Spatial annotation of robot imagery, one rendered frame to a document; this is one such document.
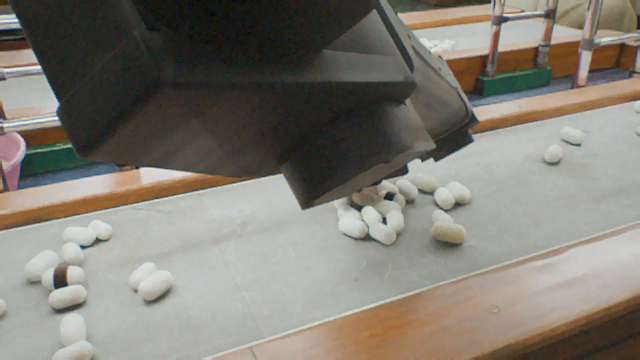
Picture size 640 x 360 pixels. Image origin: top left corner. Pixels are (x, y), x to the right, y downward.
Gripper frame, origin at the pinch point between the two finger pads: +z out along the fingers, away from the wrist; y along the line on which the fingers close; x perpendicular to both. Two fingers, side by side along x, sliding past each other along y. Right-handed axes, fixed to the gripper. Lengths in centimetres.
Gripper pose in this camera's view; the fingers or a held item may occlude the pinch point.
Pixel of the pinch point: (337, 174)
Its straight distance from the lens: 76.3
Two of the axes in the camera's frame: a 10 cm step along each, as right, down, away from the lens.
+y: -9.0, 1.9, -4.0
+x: 2.7, 9.5, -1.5
